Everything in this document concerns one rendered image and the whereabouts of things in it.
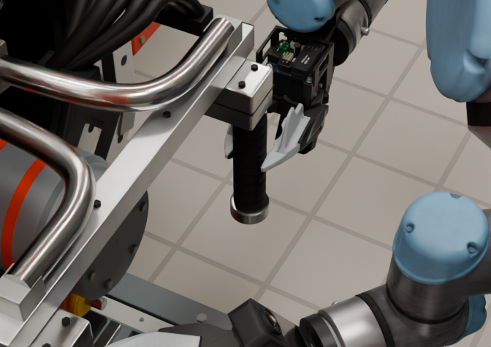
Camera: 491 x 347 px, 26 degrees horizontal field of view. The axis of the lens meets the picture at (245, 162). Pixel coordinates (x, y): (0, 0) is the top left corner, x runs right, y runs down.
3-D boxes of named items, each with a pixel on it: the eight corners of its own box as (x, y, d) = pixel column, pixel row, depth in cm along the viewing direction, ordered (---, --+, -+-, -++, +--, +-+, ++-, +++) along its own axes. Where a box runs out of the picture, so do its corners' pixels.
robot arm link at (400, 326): (457, 235, 102) (443, 281, 109) (354, 274, 99) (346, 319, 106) (500, 301, 97) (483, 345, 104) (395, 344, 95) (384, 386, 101)
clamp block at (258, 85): (196, 76, 112) (195, 37, 109) (274, 102, 110) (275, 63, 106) (173, 105, 109) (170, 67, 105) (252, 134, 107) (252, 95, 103)
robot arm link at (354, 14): (309, 31, 131) (370, 50, 128) (293, 52, 128) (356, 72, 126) (311, -19, 125) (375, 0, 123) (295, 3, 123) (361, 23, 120)
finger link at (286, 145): (259, 138, 108) (285, 79, 114) (259, 177, 113) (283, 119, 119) (288, 145, 108) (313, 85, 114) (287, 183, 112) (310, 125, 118)
